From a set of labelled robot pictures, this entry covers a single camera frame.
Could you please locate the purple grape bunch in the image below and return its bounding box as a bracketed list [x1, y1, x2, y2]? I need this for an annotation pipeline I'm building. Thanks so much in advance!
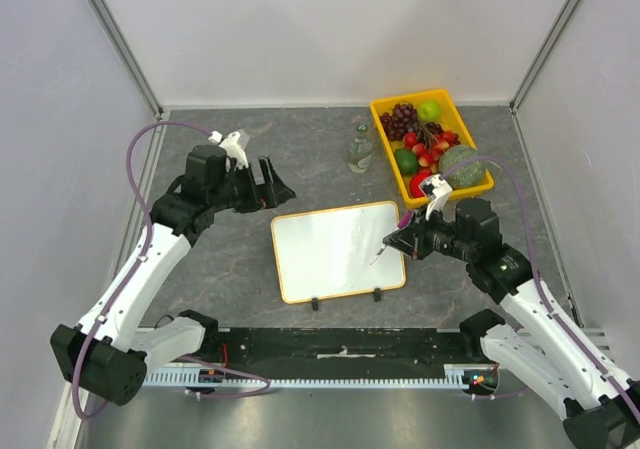
[379, 102, 419, 141]

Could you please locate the red apple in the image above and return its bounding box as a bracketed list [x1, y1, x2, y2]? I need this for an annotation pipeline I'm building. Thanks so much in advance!
[409, 169, 432, 198]

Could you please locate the green apple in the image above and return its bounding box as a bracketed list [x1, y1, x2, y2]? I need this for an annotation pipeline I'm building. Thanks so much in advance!
[416, 100, 441, 123]

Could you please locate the clear glass bottle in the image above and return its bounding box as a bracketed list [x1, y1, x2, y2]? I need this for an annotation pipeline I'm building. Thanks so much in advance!
[348, 124, 372, 173]

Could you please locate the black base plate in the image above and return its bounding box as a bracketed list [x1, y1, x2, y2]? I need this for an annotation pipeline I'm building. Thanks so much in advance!
[195, 327, 494, 367]

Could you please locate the white slotted cable duct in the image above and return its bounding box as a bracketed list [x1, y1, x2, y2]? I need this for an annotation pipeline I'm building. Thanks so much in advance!
[143, 363, 498, 390]

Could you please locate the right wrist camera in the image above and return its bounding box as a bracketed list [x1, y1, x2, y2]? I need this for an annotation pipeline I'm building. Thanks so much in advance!
[419, 174, 452, 220]

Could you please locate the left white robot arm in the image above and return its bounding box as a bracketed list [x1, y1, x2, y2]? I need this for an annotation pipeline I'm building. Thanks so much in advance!
[50, 145, 296, 406]

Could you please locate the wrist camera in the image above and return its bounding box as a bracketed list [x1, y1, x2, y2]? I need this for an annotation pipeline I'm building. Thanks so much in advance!
[419, 174, 452, 220]
[208, 130, 250, 169]

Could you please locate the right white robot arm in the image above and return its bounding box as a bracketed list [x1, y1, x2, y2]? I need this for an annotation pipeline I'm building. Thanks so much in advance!
[383, 199, 639, 448]

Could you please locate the green netted melon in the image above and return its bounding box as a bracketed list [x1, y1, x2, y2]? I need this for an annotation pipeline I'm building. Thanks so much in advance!
[439, 144, 486, 190]

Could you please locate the red cherry bunch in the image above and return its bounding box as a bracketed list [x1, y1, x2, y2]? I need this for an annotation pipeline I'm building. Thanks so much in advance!
[403, 123, 460, 174]

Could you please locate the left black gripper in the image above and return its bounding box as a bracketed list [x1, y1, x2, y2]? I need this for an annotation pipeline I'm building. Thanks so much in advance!
[209, 156, 295, 214]

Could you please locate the yellow framed whiteboard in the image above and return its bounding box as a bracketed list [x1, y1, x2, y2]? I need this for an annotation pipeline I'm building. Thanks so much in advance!
[271, 200, 407, 305]

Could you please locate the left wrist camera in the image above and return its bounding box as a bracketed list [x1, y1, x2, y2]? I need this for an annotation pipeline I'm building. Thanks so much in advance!
[208, 130, 250, 169]

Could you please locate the magenta marker cap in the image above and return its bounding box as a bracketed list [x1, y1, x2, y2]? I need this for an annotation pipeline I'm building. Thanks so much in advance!
[397, 210, 414, 229]

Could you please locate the green avocado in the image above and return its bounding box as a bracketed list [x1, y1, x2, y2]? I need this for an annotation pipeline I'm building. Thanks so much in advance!
[394, 148, 419, 176]

